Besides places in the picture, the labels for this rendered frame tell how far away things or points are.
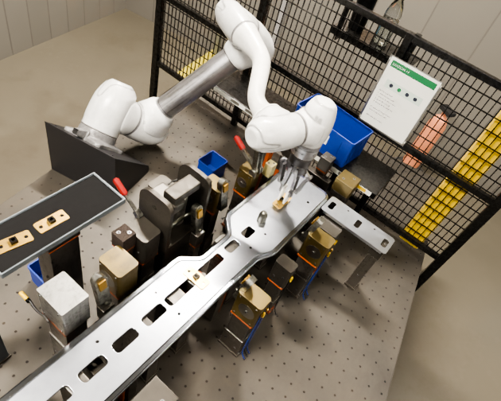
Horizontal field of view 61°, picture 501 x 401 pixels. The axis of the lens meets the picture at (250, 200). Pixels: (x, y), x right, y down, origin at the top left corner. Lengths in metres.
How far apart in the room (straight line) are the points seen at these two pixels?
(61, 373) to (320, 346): 0.91
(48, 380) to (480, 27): 3.35
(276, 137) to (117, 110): 0.80
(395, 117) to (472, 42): 1.88
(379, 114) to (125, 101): 1.04
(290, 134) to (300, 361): 0.83
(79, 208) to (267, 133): 0.56
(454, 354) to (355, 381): 1.33
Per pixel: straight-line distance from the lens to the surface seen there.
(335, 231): 1.62
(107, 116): 1.80
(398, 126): 1.86
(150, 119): 1.89
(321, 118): 1.28
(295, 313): 1.70
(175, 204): 1.26
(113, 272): 1.22
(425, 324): 2.92
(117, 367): 1.19
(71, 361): 1.21
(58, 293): 1.17
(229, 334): 1.48
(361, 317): 1.81
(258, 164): 1.55
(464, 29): 3.64
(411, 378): 2.69
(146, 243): 1.28
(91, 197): 1.28
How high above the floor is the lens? 2.12
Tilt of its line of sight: 46 degrees down
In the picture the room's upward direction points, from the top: 20 degrees clockwise
